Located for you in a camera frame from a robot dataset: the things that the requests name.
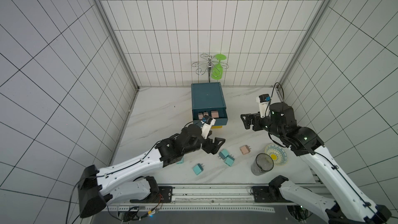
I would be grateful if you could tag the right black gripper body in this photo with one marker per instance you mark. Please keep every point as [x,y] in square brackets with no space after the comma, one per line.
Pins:
[253,121]

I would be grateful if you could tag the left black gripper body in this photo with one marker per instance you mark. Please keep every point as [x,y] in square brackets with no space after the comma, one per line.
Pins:
[201,143]

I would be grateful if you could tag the teal yellow drawer cabinet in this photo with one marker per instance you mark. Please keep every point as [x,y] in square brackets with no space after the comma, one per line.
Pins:
[207,97]

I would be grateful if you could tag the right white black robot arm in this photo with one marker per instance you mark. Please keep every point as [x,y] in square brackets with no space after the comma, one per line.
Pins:
[348,205]

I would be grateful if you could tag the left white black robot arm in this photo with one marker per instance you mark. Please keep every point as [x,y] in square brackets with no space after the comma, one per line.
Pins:
[130,180]

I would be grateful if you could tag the teal plug center upper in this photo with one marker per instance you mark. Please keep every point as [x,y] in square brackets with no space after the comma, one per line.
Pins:
[223,154]

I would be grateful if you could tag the teal plug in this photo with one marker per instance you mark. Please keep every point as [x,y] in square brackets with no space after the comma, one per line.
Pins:
[229,160]
[198,169]
[180,161]
[223,154]

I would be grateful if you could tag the teal plug center lower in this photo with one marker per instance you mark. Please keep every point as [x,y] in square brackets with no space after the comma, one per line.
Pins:
[229,160]

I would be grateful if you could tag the teal plug left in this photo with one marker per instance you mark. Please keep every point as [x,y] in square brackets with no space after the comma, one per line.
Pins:
[180,161]

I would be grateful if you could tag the teal plug bottom middle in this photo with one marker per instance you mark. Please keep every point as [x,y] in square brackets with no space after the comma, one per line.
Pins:
[198,169]

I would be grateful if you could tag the patterned yellow blue plate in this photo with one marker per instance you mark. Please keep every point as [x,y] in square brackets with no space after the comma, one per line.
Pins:
[277,153]

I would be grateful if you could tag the dark transparent cup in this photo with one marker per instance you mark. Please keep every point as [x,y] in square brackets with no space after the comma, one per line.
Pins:
[262,164]

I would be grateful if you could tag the green plastic goblet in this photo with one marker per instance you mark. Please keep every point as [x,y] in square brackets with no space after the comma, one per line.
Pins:
[219,64]

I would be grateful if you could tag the metal cup rack stand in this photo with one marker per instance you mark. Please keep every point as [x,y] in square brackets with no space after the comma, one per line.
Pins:
[205,66]

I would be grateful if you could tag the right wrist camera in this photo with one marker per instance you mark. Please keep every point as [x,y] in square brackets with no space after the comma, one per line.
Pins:
[264,101]

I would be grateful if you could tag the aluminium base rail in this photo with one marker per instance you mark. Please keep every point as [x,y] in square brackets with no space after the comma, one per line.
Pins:
[259,198]

